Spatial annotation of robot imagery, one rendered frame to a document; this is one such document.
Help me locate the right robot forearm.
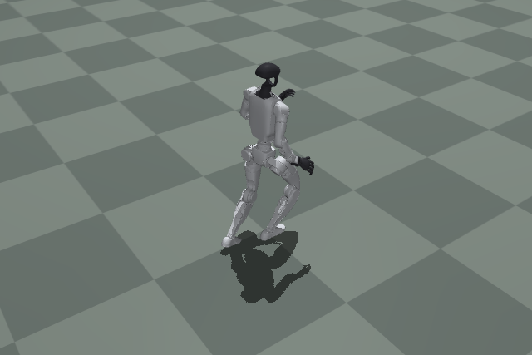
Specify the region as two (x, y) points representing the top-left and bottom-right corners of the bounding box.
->
(279, 137), (298, 165)

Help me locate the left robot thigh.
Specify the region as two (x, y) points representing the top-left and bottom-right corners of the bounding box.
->
(241, 145), (262, 204)

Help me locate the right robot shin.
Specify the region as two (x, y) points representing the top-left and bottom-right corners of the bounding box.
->
(266, 188), (300, 233)

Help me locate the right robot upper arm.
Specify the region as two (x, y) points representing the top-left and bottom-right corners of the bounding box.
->
(273, 101), (289, 148)

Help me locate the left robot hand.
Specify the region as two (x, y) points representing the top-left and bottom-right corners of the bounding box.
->
(278, 89), (295, 101)

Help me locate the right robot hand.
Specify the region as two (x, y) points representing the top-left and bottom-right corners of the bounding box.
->
(290, 156), (314, 175)

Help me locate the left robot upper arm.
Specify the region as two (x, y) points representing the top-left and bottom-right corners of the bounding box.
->
(240, 86), (257, 120)

